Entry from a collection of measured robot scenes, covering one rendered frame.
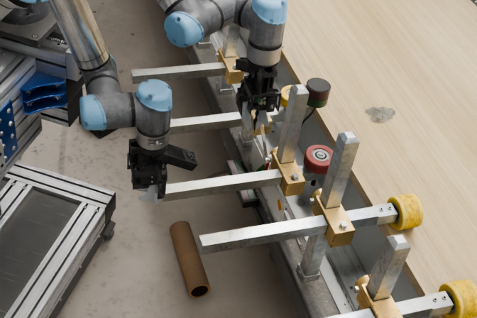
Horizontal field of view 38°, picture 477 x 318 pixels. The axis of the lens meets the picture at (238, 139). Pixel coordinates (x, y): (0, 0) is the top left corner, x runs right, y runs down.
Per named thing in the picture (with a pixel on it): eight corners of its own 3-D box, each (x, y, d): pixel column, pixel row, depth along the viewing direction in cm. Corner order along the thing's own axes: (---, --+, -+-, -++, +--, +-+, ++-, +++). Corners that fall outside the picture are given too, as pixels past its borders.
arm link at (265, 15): (265, -17, 149) (297, -3, 145) (260, 28, 156) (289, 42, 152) (242, -6, 144) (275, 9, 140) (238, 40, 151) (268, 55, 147)
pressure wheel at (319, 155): (304, 196, 181) (312, 166, 173) (293, 175, 186) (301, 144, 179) (332, 192, 183) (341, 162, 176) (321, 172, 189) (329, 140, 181)
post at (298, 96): (267, 224, 195) (296, 91, 163) (262, 215, 197) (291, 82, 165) (278, 223, 196) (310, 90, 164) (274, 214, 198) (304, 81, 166)
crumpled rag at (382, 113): (369, 123, 190) (371, 117, 189) (362, 107, 195) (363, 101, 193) (399, 122, 192) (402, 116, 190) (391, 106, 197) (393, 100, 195)
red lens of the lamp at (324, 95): (310, 101, 165) (311, 94, 163) (301, 86, 169) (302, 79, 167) (333, 99, 166) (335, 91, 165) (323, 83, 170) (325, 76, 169)
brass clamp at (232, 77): (226, 85, 212) (227, 72, 209) (214, 59, 222) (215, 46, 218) (244, 83, 214) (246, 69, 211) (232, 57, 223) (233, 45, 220)
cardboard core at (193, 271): (189, 286, 242) (170, 222, 263) (187, 299, 247) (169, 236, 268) (211, 282, 245) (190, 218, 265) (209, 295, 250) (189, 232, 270)
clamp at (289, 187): (284, 197, 177) (287, 183, 173) (267, 160, 186) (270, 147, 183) (304, 194, 178) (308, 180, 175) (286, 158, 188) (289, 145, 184)
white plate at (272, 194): (277, 231, 184) (283, 205, 177) (248, 163, 202) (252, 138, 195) (280, 230, 184) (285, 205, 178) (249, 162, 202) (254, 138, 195)
